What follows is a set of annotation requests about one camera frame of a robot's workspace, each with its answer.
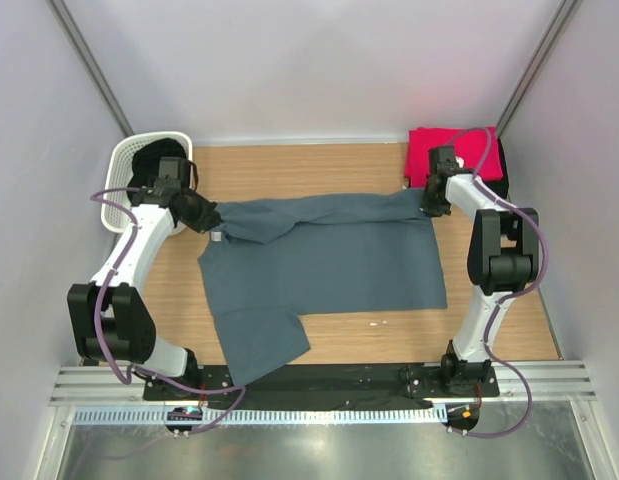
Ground blue-grey t shirt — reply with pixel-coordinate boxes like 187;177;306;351
199;189;447;385

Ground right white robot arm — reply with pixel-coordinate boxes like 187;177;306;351
421;146;542;396

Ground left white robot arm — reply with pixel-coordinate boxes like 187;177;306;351
67;157;220;400

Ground folded red t shirt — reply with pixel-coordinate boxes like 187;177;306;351
404;126;505;188

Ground black t shirt in basket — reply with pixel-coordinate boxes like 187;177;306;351
127;138;186;188

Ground folded black t shirt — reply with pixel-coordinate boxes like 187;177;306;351
406;139;510;199

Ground white perforated plastic basket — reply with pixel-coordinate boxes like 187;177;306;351
105;131;193;208

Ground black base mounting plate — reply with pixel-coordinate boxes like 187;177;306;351
142;362;501;412

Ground white slotted cable duct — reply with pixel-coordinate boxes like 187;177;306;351
73;405;447;426

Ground aluminium frame rail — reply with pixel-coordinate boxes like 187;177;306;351
50;360;597;406

